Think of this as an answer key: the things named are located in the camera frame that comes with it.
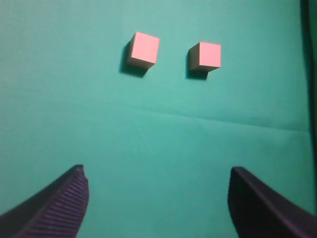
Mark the pink cube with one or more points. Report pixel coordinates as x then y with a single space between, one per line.
205 56
143 50

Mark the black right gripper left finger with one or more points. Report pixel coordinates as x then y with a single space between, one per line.
57 211

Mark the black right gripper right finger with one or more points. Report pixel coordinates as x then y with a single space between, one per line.
257 211

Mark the green cloth backdrop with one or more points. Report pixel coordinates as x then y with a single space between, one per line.
158 144

